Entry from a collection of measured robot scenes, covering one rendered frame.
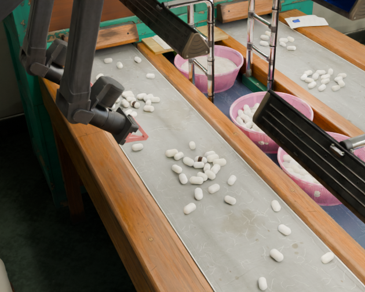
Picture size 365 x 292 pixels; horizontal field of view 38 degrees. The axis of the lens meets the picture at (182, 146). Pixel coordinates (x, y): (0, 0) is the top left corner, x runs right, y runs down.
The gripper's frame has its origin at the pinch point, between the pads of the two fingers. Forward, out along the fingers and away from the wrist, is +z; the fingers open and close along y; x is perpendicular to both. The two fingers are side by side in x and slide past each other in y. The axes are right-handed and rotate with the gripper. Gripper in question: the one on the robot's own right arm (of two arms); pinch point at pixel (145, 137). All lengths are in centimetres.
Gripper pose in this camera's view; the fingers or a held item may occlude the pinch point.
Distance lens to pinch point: 145.1
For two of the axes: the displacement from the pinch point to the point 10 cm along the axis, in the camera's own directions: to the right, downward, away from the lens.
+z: 7.1, 3.3, 6.2
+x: -5.7, 7.9, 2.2
